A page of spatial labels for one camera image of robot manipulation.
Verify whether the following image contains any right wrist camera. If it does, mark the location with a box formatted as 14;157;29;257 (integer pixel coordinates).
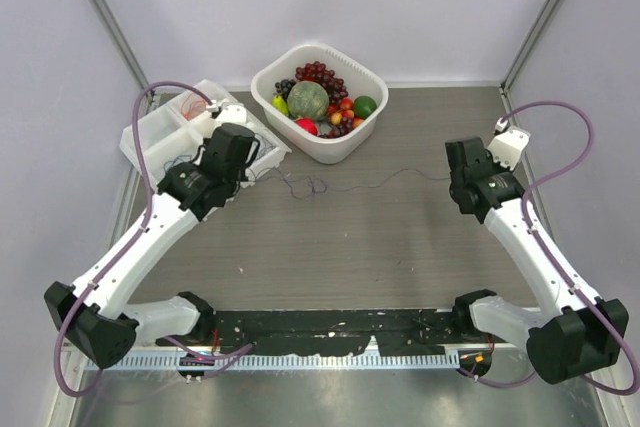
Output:
486;118;531;171

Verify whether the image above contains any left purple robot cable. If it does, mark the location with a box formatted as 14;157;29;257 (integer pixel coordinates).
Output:
52;80;257;398

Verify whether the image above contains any yellow pear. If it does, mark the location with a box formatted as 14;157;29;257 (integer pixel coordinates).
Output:
271;95;289;117

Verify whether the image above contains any white fruit basket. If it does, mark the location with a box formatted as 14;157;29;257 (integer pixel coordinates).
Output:
251;43;389;164

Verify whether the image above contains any dark purple thin wire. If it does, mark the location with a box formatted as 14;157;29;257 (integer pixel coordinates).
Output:
254;134;281;160

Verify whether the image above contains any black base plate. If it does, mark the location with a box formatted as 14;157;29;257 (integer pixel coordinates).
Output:
176;309;502;357

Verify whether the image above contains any slotted cable duct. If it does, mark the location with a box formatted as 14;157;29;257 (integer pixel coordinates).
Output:
111;348;460;372

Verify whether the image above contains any orange thin wire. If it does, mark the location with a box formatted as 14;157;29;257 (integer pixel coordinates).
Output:
180;91;207;120

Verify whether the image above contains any green lime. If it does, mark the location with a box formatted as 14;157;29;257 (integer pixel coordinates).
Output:
352;95;378;119

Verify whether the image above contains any red grapes bunch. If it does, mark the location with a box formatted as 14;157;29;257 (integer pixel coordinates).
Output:
294;61;349;105

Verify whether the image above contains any white compartment tray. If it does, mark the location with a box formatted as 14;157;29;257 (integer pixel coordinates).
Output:
120;80;291;190

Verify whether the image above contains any red apple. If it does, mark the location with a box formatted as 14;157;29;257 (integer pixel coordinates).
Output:
295;118;318;136

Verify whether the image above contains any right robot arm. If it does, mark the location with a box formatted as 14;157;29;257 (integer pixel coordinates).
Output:
445;128;629;384

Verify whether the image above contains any cherries cluster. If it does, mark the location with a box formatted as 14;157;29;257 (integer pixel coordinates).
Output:
318;98;364;139

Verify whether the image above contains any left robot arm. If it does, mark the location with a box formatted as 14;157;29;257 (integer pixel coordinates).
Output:
44;123;259;369

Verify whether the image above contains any green melon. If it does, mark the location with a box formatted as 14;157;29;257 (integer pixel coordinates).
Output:
287;81;329;121

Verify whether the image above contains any dark grapes bunch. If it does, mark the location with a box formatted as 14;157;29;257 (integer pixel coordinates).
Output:
274;79;297;100

